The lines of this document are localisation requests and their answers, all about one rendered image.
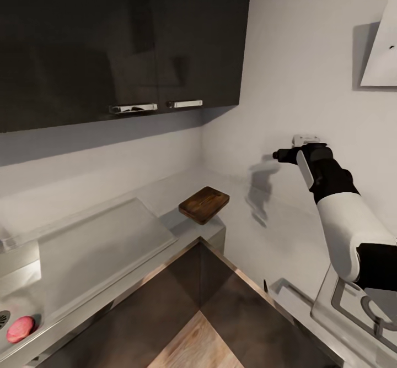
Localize cutting board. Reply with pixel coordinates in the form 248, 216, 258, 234
178, 186, 230, 223

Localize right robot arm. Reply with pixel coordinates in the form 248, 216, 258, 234
272, 134, 397, 326

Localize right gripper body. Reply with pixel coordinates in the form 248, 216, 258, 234
275, 147, 298, 165

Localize vidalia onion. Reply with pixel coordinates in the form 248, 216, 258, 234
7, 316, 36, 343

